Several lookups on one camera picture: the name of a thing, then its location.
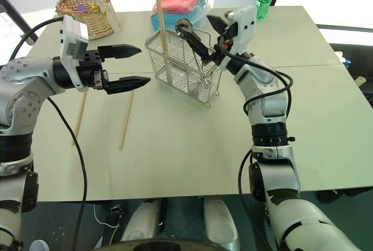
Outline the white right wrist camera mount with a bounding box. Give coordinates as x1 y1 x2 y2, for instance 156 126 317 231
219 5 258 73

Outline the white left robot leg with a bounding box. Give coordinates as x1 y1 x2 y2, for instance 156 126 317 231
121 198 163 242

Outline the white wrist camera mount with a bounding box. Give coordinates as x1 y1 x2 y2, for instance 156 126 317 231
59 15 89 92
219 5 258 73

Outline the white robot leg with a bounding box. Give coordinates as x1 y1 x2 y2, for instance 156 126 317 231
203 197 240 251
121 198 163 242

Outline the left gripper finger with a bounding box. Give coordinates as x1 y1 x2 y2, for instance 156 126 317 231
97 44 142 61
104 75 152 96

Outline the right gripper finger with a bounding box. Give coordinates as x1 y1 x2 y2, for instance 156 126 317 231
206 14 228 36
179 29 219 65

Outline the blue folded towel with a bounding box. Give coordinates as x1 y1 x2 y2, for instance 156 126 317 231
150 0 209 30

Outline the wicker basket with rope handle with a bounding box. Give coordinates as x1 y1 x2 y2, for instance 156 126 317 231
49 0 121 40

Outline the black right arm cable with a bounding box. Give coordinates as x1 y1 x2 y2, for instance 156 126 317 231
218 35 293 251

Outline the silver wire basket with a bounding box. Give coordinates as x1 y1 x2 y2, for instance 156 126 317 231
145 28 221 108

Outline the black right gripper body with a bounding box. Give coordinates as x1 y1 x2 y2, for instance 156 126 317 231
203 25 237 66

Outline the wooden chopstick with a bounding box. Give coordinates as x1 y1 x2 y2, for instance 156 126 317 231
154 0 169 64
118 91 135 150
72 92 87 146

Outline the white right robot leg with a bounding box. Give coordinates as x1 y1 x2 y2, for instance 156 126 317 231
203 197 240 251

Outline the black slanted pole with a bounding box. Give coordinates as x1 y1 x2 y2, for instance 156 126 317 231
0 0 38 44

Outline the metal spoon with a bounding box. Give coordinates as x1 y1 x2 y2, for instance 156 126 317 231
175 17 211 89

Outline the clear plastic bag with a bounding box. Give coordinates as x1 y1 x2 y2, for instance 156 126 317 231
150 0 214 32

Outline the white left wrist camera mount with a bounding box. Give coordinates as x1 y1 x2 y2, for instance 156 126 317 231
59 15 89 92

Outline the black floor device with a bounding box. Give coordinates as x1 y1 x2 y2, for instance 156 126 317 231
110 204 124 220

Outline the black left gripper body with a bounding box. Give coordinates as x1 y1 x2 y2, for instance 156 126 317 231
77 50 111 90

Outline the dark rounded robot torso rim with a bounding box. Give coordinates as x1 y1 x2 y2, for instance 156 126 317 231
96 236 234 251

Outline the white floor cable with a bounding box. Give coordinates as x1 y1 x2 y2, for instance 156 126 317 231
93 204 121 229

